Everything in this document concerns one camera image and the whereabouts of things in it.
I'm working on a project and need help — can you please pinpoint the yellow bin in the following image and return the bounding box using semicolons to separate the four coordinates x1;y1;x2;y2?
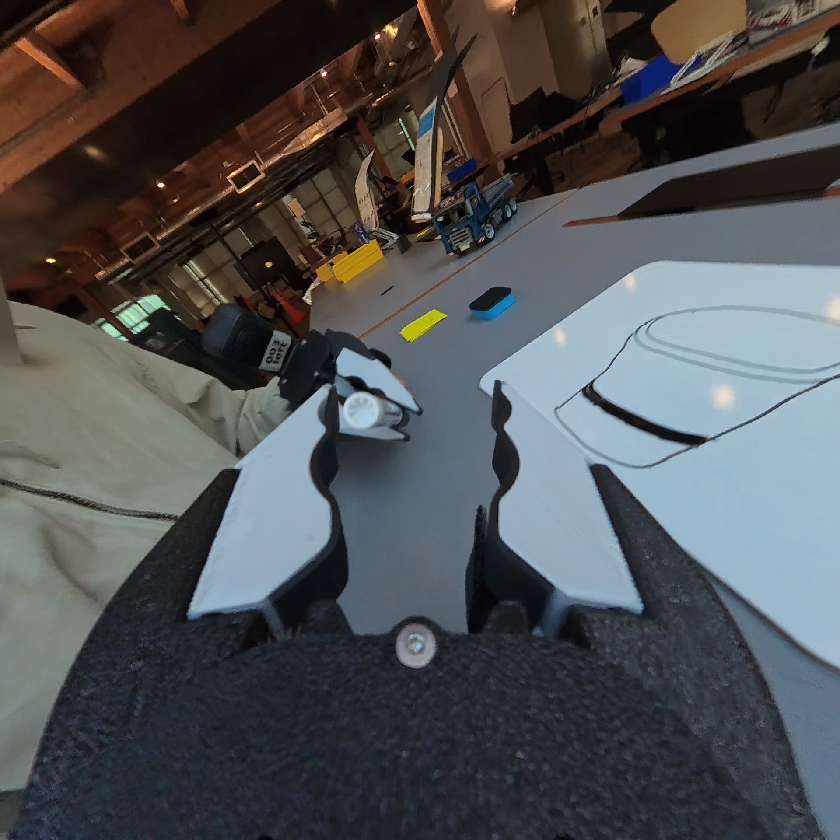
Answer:
315;239;385;284

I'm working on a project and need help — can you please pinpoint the person's beige jacket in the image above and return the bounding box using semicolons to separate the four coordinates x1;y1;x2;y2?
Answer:
0;301;240;795

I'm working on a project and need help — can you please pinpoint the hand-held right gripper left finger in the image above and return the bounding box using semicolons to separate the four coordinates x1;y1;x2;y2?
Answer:
187;386;349;621

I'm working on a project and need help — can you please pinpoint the white whiteboard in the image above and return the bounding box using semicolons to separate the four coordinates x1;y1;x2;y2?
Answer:
479;260;840;670

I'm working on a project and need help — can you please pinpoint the white dry erase marker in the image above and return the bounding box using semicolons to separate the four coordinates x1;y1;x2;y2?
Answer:
341;392;404;432

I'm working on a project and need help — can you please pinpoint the blue storage bin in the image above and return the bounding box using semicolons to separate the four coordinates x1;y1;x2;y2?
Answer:
620;54;683;106

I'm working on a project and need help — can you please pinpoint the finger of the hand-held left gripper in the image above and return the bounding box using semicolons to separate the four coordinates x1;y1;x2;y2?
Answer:
336;420;413;444
333;346;424;416

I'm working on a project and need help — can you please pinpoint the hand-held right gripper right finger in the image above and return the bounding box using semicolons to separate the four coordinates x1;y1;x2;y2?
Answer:
469;381;644;637

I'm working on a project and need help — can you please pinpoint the white curved sign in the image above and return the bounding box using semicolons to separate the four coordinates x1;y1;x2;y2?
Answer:
353;147;383;234

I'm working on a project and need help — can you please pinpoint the blue black whiteboard eraser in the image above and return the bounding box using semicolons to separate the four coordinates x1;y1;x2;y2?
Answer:
469;286;517;321

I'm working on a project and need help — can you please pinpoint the black cable cover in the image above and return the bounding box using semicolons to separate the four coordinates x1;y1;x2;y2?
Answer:
617;144;840;221

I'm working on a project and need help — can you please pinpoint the tan rounded board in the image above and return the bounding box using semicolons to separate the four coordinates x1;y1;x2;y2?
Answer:
650;0;749;63

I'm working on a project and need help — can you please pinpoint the blue toy truck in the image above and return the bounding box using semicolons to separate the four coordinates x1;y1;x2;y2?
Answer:
432;176;519;257

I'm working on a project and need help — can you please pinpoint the yellow paper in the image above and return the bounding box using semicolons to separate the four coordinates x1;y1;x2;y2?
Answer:
400;308;449;343

